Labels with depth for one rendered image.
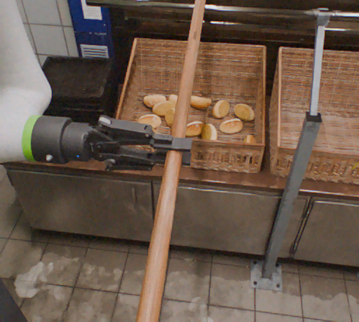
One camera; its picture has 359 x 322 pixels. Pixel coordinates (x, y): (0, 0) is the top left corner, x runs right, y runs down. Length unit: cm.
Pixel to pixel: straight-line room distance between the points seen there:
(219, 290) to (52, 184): 87
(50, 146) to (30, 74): 18
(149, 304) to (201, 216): 113
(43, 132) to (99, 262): 130
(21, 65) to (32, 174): 91
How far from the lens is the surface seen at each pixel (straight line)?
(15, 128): 81
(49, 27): 192
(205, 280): 194
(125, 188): 163
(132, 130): 74
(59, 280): 201
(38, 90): 91
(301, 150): 132
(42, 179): 173
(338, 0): 173
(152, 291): 60
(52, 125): 79
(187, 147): 74
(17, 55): 86
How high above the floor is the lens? 172
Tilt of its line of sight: 44 degrees down
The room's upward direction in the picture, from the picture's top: straight up
